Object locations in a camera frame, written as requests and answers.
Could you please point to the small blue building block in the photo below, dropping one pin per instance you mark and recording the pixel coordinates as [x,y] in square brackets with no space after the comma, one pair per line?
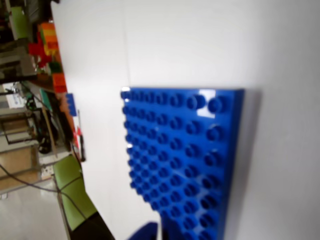
[70,105]

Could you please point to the orange and yellow block stack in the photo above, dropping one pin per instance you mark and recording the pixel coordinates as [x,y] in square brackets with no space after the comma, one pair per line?
[48,35]

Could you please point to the blue 8x8 studded baseplate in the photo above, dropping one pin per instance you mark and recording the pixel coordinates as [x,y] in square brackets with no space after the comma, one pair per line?
[180,150]

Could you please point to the green chair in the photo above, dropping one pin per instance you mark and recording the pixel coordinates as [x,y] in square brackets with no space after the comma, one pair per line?
[72,190]

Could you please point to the red and black hand tool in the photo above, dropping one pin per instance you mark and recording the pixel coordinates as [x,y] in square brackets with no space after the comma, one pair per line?
[80,135]

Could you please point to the wooden stick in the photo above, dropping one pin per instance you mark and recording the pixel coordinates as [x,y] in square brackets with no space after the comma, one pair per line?
[50,132]

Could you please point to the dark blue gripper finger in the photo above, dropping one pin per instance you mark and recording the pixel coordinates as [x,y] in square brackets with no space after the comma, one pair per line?
[167,232]
[145,232]

